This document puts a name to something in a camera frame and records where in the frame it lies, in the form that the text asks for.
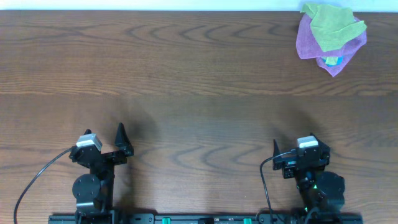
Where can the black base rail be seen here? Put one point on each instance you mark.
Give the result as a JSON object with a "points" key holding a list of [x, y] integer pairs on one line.
{"points": [[148, 218]]}

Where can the blue cloth under pile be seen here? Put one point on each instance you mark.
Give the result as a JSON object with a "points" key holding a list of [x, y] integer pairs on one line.
{"points": [[339, 61]]}

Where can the yellow-green cloth in pile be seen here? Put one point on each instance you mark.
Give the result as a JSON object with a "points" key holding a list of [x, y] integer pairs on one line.
{"points": [[331, 61]]}

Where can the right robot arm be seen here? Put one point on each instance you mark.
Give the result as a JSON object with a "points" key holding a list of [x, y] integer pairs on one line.
{"points": [[322, 190]]}

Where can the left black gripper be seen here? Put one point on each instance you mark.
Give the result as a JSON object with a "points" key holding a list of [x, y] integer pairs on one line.
{"points": [[106, 157]]}

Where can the purple microfiber cloth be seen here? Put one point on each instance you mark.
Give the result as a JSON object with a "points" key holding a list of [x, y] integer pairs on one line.
{"points": [[307, 47]]}

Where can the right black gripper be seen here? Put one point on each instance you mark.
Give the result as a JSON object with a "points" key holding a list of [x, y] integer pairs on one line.
{"points": [[296, 166]]}

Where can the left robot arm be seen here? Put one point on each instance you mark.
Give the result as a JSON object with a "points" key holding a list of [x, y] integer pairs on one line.
{"points": [[94, 191]]}

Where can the green microfiber cloth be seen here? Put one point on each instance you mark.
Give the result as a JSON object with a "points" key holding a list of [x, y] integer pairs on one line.
{"points": [[332, 26]]}

